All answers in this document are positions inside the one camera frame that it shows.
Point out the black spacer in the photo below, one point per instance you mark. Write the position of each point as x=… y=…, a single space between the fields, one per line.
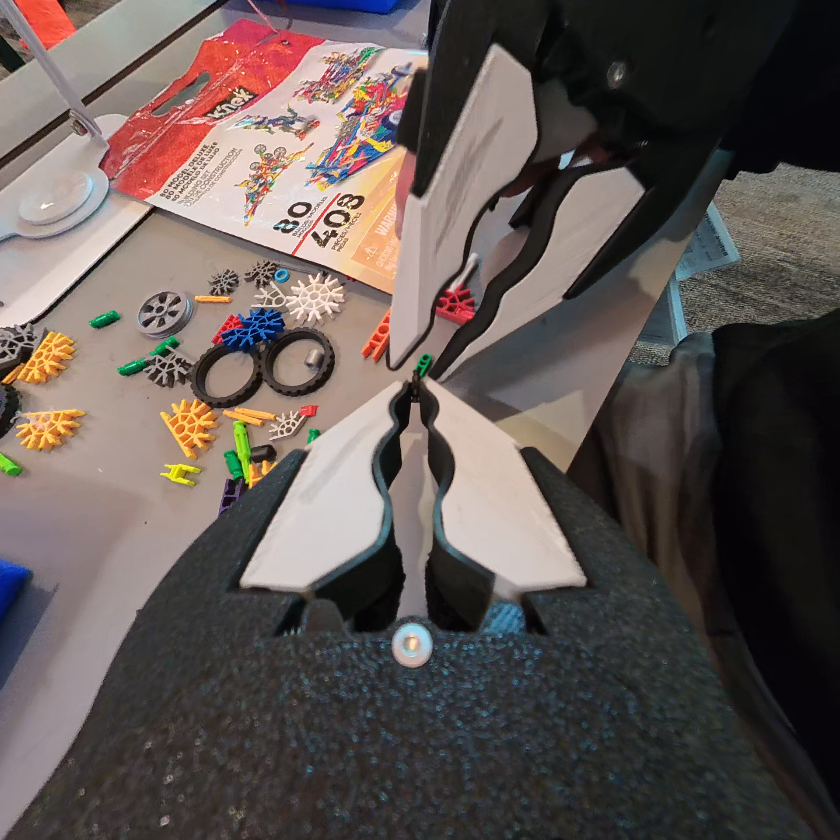
x=262 y=453

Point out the red connector with rod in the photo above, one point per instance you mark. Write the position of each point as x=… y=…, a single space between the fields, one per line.
x=457 y=303

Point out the green clip connector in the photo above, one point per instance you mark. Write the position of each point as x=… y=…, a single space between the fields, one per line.
x=425 y=363

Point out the yellow rod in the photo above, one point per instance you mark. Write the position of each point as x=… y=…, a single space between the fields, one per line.
x=213 y=298
x=239 y=417
x=259 y=413

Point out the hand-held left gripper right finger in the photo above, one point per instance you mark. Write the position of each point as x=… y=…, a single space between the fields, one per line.
x=505 y=512

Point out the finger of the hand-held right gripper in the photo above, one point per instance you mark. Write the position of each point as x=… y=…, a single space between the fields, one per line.
x=459 y=164
x=577 y=229

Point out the white flat board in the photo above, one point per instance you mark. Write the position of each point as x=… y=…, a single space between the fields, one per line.
x=65 y=262

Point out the blue snowflake connector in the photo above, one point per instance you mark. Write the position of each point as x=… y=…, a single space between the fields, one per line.
x=253 y=328

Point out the orange connector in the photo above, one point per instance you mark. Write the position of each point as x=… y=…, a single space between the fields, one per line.
x=379 y=334

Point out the person's black top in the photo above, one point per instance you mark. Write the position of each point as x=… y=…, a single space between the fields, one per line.
x=774 y=525

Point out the lime clip connector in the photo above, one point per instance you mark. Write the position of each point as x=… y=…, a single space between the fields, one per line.
x=178 y=474

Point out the dark grey snowflake connector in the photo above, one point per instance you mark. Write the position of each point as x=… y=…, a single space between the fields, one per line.
x=223 y=282
x=261 y=272

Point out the orange traffic cone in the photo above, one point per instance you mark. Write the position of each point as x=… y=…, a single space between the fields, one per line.
x=46 y=16

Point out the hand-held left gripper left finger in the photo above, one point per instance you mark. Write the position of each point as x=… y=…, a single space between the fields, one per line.
x=315 y=518

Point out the grey wheel hub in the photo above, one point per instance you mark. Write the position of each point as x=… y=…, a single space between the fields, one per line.
x=154 y=308

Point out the white snowflake connector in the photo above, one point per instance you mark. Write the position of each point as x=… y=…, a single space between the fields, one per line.
x=315 y=298

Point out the black rubber tyre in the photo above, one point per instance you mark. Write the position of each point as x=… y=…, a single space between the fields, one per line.
x=268 y=364
x=197 y=377
x=5 y=413

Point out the red fan connector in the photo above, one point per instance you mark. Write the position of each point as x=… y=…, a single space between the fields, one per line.
x=226 y=328

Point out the blue plastic bin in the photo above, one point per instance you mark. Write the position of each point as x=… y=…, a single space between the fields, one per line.
x=328 y=5
x=10 y=584

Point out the silver spacer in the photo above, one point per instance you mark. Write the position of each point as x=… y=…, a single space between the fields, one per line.
x=315 y=359

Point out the white fan connector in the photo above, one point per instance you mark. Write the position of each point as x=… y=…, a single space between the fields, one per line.
x=269 y=300

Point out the person's grey trousers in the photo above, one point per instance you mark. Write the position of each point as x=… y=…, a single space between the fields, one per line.
x=656 y=426

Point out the purple connector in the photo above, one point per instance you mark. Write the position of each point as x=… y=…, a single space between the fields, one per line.
x=229 y=499

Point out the small light grey connector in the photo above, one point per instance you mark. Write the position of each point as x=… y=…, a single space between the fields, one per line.
x=287 y=426

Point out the lime green rod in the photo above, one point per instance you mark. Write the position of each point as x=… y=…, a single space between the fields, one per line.
x=10 y=464
x=241 y=446

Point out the yellow fan connector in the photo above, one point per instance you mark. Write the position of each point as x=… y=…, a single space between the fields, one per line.
x=190 y=426
x=46 y=358
x=49 y=428
x=262 y=471

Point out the printed paper sheet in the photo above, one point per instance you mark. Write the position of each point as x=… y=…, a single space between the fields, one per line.
x=712 y=249

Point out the dark grey fan connector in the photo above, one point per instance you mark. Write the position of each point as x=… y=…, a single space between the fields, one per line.
x=167 y=367

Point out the printed toy packaging bag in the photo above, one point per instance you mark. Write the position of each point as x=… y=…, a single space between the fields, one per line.
x=229 y=131

